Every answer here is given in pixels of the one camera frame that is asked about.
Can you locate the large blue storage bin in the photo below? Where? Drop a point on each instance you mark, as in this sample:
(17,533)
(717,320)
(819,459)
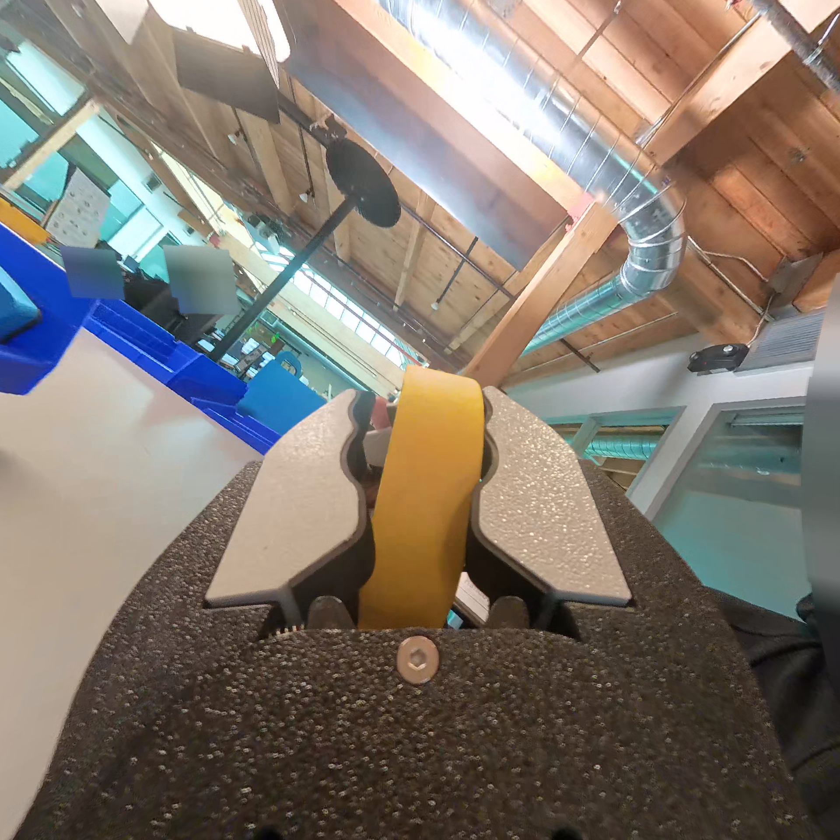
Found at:
(46,328)

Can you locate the white printed board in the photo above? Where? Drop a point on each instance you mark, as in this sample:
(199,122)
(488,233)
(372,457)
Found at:
(79,207)

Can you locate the wooden post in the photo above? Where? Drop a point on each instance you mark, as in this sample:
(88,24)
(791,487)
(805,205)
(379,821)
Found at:
(538,295)

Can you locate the wall vent grille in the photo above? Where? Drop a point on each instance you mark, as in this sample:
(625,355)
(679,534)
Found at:
(781,341)

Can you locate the silver ventilation duct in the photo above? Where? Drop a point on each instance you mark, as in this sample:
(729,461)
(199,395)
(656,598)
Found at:
(590,131)

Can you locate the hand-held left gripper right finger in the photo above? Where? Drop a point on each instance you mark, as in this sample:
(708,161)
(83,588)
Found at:
(551,512)

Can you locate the black round pole disc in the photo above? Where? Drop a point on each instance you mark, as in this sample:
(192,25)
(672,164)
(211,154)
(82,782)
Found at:
(362,184)

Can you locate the person's right forearm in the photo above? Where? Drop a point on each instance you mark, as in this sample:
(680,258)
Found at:
(807,689)

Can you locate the yellow tape roll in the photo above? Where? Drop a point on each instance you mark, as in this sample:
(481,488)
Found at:
(420,512)

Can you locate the dark ceiling panel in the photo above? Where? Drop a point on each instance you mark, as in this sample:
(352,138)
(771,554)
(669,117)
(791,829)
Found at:
(226,75)

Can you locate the blue panel board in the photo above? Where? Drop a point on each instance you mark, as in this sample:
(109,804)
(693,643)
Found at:
(282,394)

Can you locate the yellow bin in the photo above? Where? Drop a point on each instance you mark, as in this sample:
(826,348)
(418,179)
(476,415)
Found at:
(19,222)

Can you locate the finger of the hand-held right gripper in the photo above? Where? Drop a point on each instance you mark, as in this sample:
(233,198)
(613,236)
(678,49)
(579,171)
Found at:
(823,426)

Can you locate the black metal pole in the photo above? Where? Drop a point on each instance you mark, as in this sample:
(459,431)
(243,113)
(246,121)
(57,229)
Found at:
(282,282)

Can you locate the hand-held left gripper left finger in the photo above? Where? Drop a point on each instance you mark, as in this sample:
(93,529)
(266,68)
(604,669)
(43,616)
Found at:
(295,499)

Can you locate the black wall device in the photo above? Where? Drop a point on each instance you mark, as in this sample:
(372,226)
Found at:
(718,358)

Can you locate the light blue foam block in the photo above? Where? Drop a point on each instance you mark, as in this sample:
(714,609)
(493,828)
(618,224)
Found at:
(16,305)

